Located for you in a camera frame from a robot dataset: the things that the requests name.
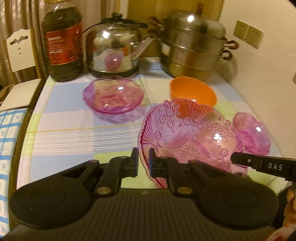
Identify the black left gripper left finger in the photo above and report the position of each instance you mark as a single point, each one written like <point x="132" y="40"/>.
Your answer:
<point x="114" y="171"/>

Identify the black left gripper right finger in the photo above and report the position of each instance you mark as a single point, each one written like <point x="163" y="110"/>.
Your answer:
<point x="170" y="169"/>

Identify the pink glass plate floral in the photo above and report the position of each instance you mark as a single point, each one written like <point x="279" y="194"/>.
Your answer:
<point x="185" y="130"/>

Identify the orange plastic bowl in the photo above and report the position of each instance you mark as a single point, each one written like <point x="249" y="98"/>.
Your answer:
<point x="193" y="89"/>

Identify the person's right hand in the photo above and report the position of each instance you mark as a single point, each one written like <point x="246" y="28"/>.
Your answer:
<point x="290" y="209"/>

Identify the pink glass plate right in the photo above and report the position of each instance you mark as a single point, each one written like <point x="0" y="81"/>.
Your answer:
<point x="255" y="135"/>

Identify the pink glass plate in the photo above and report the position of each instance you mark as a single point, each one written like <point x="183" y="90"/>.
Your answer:
<point x="255" y="135"/>
<point x="113" y="95"/>

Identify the pink glass plate far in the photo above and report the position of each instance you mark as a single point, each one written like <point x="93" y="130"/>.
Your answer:
<point x="113" y="95"/>

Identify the blue white patterned cloth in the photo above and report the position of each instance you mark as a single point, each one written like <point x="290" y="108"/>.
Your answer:
<point x="13" y="124"/>

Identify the stainless steel steamer pot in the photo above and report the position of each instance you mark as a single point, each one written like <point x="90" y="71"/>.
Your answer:
<point x="191" y="44"/>

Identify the stainless steel kettle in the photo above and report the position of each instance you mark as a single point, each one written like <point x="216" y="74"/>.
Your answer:
<point x="114" y="45"/>

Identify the white wooden chair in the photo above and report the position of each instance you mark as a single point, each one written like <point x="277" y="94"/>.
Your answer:
<point x="21" y="50"/>

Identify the cooking oil bottle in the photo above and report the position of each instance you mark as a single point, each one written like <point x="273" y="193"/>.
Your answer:
<point x="62" y="31"/>

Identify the double wall socket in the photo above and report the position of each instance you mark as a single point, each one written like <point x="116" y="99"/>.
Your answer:
<point x="249" y="34"/>

